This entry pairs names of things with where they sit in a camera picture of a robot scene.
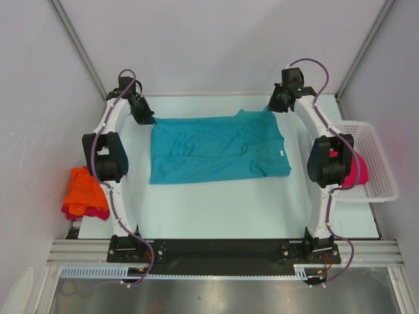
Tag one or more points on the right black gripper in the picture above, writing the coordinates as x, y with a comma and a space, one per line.
273, 105

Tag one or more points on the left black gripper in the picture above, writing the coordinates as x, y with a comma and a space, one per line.
146, 118

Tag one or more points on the teal t shirt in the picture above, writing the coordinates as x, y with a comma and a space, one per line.
247, 145

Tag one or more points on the white plastic mesh basket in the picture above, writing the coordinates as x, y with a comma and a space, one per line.
381, 186

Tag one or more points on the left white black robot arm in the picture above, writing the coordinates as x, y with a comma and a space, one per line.
107, 160

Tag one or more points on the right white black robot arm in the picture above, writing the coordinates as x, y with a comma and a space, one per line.
330, 159

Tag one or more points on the orange t shirt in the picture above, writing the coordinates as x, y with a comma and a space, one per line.
84, 191

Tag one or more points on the magenta t shirt on table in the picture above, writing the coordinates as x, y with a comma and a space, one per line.
88, 212

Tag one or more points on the red t shirt in basket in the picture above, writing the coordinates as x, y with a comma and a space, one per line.
358, 175

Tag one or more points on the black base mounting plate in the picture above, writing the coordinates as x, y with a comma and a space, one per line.
225, 257

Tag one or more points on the aluminium frame rail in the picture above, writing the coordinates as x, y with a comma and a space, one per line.
93, 252

